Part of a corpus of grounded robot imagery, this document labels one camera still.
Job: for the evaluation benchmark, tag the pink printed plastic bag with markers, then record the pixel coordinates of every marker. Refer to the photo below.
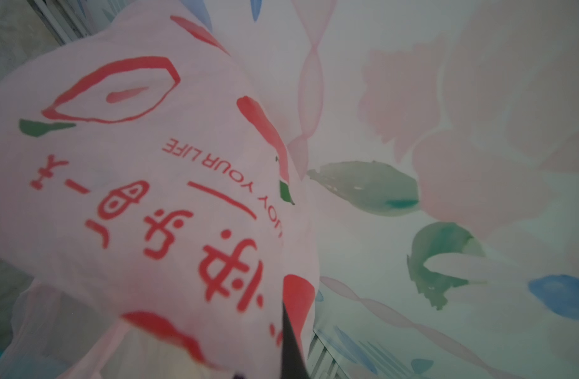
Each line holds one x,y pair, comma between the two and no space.
155,207

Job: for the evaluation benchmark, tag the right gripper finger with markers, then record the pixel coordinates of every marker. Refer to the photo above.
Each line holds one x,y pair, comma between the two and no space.
293,366

